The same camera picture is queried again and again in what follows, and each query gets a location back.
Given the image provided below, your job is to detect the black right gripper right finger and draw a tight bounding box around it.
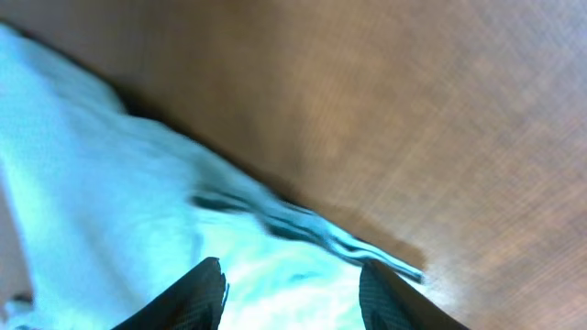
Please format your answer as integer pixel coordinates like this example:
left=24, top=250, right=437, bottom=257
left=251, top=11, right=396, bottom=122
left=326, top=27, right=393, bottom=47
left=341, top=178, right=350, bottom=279
left=359, top=260, right=469, bottom=330

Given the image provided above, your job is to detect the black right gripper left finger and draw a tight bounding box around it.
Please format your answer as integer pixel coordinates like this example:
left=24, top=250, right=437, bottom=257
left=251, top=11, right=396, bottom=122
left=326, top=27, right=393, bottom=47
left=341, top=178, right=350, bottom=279
left=113, top=257, right=228, bottom=330

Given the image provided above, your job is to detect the light blue t-shirt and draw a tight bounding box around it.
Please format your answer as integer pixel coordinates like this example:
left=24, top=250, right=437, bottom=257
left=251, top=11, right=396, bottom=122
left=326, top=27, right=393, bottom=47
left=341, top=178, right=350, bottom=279
left=1, top=27, right=423, bottom=329

